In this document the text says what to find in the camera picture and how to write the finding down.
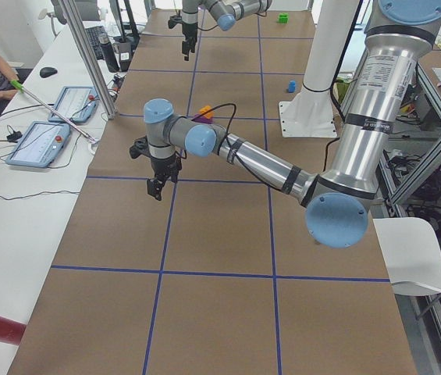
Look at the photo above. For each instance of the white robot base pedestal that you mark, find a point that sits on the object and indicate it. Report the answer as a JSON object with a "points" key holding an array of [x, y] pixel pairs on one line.
{"points": [[310, 113]]}

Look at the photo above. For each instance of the teach pendant tablet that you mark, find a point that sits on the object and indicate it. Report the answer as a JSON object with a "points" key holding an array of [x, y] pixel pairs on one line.
{"points": [[40, 145], [77, 103]]}

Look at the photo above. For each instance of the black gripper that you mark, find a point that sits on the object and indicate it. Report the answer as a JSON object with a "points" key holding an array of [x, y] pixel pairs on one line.
{"points": [[164, 164], [189, 32]]}

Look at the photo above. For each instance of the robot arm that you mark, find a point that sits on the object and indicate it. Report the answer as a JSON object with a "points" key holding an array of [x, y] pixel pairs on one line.
{"points": [[326, 162], [225, 15]]}

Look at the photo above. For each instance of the orange trapezoid block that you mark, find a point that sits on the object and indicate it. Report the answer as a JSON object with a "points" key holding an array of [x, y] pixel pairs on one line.
{"points": [[207, 112]]}

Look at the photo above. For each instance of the far teach pendant tablet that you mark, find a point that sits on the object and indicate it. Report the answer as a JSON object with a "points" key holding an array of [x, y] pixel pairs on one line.
{"points": [[77, 103]]}

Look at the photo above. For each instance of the black water bottle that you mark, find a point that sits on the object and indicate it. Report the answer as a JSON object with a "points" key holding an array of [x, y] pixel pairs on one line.
{"points": [[108, 53]]}

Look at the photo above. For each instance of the aluminium side frame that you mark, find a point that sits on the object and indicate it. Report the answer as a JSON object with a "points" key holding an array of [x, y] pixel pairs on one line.
{"points": [[409, 174]]}

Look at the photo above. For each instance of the near teach pendant tablet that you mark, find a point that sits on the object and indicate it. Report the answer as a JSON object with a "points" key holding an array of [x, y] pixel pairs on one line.
{"points": [[40, 145]]}

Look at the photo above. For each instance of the metal rod green tip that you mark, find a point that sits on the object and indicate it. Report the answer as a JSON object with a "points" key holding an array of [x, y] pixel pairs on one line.
{"points": [[18, 86]]}

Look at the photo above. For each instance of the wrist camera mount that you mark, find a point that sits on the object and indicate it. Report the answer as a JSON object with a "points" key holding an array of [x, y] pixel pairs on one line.
{"points": [[174, 20], [139, 148]]}

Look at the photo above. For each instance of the small blue brick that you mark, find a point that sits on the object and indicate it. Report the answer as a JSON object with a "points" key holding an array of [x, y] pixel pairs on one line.
{"points": [[291, 87]]}

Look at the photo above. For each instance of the black computer mouse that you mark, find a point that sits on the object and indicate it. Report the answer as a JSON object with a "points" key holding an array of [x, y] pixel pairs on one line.
{"points": [[47, 72]]}

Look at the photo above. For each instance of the black keyboard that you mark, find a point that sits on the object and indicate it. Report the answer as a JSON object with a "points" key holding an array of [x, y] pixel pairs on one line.
{"points": [[95, 36]]}

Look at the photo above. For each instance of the aluminium frame post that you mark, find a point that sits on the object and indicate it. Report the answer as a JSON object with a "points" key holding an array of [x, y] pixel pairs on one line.
{"points": [[76, 26]]}

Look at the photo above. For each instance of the green brick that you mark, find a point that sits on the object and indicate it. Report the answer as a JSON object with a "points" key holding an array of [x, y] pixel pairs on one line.
{"points": [[283, 17]]}

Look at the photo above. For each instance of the purple trapezoid block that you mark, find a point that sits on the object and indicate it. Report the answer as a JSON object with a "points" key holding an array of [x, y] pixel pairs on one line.
{"points": [[203, 118]]}

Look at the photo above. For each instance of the white chair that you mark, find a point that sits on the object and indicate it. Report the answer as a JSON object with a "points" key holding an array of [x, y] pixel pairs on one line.
{"points": [[412, 255]]}

